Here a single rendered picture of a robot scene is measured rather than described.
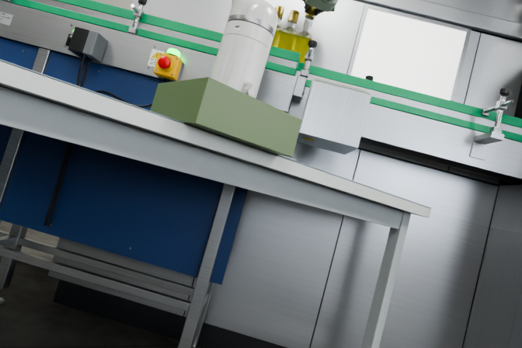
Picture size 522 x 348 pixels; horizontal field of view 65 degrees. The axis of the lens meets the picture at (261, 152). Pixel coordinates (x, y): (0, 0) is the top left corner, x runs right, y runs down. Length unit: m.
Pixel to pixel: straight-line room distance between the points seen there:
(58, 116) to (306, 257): 1.12
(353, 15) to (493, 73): 0.61
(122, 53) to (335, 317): 1.24
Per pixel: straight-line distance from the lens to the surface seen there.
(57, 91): 0.76
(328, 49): 1.71
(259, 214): 1.63
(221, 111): 0.81
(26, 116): 0.80
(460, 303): 1.82
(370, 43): 1.74
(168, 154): 0.87
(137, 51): 1.48
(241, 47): 0.97
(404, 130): 1.50
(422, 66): 1.77
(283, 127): 0.90
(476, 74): 1.87
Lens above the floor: 0.67
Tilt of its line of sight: 5 degrees up
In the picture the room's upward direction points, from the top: 15 degrees clockwise
